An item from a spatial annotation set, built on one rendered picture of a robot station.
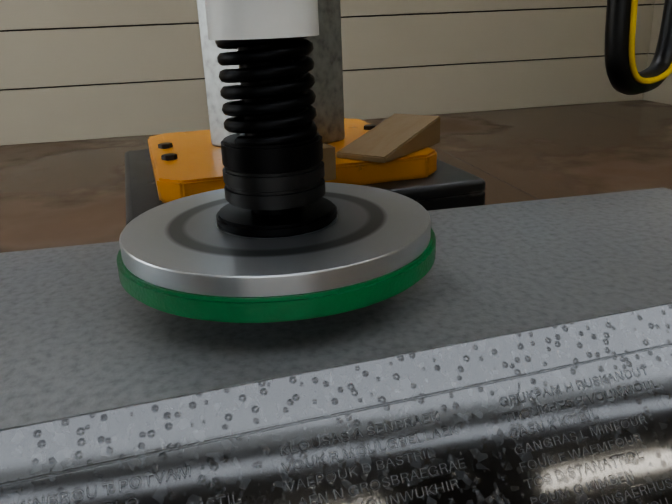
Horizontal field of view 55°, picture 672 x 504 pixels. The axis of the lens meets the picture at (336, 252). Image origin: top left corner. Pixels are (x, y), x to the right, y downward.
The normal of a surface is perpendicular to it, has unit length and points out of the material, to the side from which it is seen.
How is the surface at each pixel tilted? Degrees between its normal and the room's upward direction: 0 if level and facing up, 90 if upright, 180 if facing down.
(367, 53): 90
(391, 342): 0
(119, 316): 0
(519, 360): 45
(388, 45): 90
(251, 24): 90
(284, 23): 90
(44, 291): 0
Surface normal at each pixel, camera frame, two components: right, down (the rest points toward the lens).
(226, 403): 0.18, -0.44
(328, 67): 0.73, 0.21
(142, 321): -0.04, -0.94
